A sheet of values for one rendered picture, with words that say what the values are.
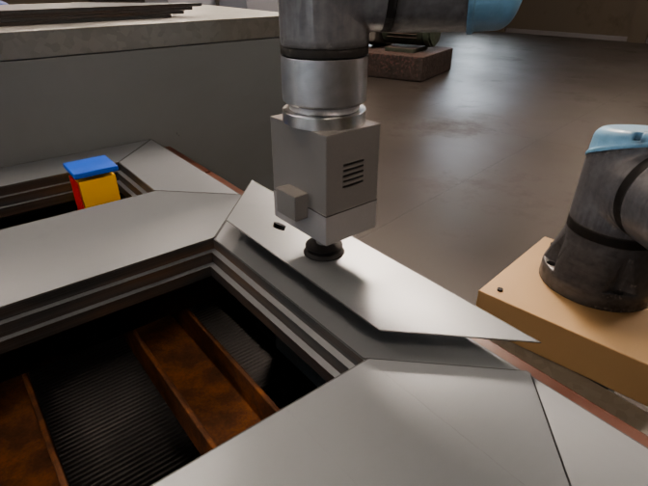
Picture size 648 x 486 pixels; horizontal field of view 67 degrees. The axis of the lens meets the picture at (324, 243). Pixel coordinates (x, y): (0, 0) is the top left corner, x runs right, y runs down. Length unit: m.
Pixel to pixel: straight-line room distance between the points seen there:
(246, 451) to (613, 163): 0.54
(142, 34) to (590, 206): 0.78
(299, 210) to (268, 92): 0.70
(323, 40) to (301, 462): 0.30
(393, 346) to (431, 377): 0.04
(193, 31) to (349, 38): 0.65
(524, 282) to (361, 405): 0.45
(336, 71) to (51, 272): 0.36
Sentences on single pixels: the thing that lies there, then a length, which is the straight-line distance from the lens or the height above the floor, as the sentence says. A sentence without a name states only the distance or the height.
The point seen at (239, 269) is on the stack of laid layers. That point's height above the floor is 0.84.
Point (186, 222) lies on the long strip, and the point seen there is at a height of 0.86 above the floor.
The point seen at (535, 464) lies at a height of 0.86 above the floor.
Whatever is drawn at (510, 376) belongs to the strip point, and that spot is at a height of 0.86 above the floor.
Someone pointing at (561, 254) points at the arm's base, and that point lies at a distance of 0.76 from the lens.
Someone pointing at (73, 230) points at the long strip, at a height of 0.86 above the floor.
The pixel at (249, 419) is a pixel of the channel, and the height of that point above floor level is 0.68.
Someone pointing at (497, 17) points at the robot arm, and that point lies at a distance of 0.45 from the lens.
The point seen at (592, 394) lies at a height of 0.68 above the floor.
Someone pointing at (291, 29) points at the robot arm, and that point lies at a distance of 0.42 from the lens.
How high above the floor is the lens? 1.13
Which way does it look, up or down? 29 degrees down
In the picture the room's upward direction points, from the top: straight up
